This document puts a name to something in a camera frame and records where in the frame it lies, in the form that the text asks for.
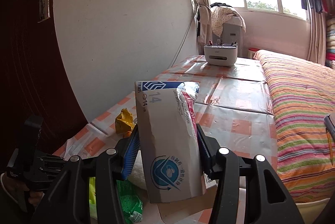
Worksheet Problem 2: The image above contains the green bag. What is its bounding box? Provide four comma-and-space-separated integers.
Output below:
89, 177, 143, 223

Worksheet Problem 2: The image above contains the white fluffy plush toy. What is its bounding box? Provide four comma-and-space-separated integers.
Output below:
127, 150, 147, 191

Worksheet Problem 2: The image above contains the white blue mask box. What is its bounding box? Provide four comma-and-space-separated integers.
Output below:
135, 81, 206, 203

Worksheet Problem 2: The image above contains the yellow foil snack bag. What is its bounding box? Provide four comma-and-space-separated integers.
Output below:
115, 108, 135, 138

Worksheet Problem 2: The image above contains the cream plastic trash bin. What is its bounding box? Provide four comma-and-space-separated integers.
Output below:
296, 198, 330, 224

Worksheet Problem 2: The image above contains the person left hand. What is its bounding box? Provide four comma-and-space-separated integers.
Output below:
1, 173, 44, 215

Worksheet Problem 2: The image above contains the dark wooden door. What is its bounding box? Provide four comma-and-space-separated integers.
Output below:
1, 0, 87, 170

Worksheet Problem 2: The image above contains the white desktop organizer box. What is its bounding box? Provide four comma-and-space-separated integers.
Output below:
204, 42, 238, 67

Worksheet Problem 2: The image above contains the yellow pencil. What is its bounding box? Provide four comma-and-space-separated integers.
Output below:
326, 129, 334, 165

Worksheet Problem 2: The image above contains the grey white notebook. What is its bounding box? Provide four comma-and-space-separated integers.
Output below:
324, 112, 335, 141

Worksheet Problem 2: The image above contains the grey air cooler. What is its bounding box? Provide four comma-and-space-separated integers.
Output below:
221, 16, 244, 57

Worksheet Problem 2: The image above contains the pink right curtain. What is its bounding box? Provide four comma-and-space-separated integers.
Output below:
307, 5, 326, 65

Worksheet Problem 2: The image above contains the floral cloth on cooler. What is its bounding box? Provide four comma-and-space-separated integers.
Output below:
211, 6, 246, 36

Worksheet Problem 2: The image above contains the stack of folded blankets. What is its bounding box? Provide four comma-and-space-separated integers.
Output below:
325, 17, 335, 70

